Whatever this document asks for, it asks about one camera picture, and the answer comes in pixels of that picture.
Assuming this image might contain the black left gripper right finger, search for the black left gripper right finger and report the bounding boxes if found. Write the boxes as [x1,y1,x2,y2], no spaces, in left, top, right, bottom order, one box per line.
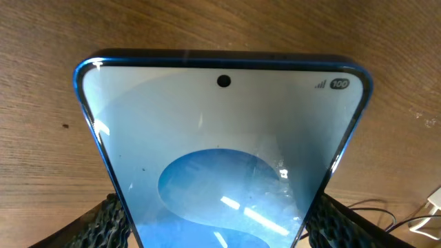
[306,194,412,248]

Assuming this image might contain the white power strip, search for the white power strip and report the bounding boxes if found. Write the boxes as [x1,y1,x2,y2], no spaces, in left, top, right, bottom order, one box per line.
[409,188,440,241]

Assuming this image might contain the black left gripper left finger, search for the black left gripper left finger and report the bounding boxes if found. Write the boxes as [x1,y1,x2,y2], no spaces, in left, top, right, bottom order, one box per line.
[31,194,131,248]

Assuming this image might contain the blue Galaxy smartphone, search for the blue Galaxy smartphone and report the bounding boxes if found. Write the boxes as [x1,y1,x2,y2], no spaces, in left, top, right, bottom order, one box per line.
[72,48,373,247]

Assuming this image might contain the black charger cable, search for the black charger cable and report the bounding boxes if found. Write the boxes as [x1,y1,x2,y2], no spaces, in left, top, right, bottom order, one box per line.
[299,198,441,240]

